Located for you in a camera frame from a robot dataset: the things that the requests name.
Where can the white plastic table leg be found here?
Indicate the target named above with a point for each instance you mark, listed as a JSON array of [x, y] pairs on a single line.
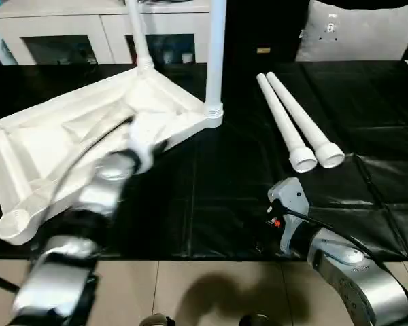
[[139, 34], [299, 108], [282, 119], [216, 51]]

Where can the white plastic table top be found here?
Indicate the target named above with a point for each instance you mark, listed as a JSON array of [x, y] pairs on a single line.
[[37, 136]]

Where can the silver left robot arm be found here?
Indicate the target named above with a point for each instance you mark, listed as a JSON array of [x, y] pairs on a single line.
[[54, 278]]

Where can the dark rounded robot body part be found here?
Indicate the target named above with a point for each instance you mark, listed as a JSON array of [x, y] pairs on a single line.
[[156, 321]]

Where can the white cabinet with glass doors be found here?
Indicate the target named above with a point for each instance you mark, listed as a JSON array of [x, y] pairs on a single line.
[[71, 27]]

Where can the black box with gold label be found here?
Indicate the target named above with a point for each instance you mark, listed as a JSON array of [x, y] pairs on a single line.
[[258, 27]]

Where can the grey cushion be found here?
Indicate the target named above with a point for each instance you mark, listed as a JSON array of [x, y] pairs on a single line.
[[360, 34]]

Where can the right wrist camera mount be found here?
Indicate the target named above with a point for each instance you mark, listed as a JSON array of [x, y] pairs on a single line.
[[292, 197]]

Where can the black metal table frame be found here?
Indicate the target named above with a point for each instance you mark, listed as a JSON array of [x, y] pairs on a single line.
[[0, 280]]

